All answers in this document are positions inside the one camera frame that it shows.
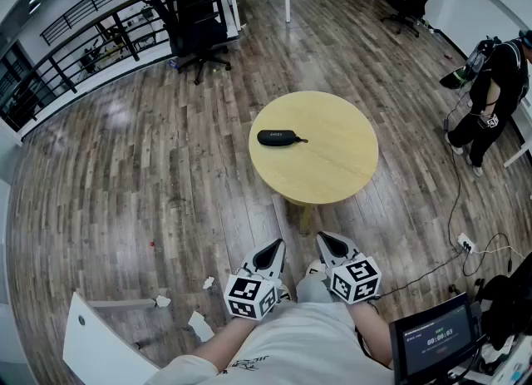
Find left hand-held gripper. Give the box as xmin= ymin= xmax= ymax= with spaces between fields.
xmin=224 ymin=238 xmax=288 ymax=321

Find person's white shirt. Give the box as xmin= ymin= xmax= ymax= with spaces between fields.
xmin=143 ymin=302 xmax=396 ymax=385

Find person's right forearm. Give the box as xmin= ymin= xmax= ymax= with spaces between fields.
xmin=347 ymin=299 xmax=395 ymax=370

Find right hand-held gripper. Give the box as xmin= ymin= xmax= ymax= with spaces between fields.
xmin=316 ymin=231 xmax=382 ymax=305

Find black floor cable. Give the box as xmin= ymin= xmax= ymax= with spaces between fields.
xmin=445 ymin=87 xmax=469 ymax=254

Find white cable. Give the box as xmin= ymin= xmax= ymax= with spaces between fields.
xmin=473 ymin=244 xmax=528 ymax=260

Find person's left forearm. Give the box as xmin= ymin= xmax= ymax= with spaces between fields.
xmin=191 ymin=315 xmax=253 ymax=372

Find large white paper scrap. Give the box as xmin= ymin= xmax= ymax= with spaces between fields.
xmin=187 ymin=311 xmax=215 ymax=343

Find white table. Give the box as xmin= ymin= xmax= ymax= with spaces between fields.
xmin=502 ymin=100 xmax=532 ymax=168

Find person's grey trousers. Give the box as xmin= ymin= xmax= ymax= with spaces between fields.
xmin=295 ymin=261 xmax=336 ymax=304

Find round wooden table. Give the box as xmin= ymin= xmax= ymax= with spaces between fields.
xmin=248 ymin=90 xmax=380 ymax=238

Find black zippered case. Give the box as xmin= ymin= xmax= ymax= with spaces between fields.
xmin=256 ymin=129 xmax=310 ymax=147

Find black metal railing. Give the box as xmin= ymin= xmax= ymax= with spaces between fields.
xmin=0 ymin=0 xmax=228 ymax=133

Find white desk panel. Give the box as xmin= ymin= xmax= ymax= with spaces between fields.
xmin=62 ymin=291 xmax=161 ymax=385

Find black bag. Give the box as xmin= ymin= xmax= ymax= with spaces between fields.
xmin=475 ymin=274 xmax=532 ymax=351

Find white power strip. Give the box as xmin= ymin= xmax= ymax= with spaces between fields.
xmin=456 ymin=232 xmax=476 ymax=254

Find black monitor screen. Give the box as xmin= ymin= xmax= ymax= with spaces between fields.
xmin=388 ymin=291 xmax=486 ymax=385

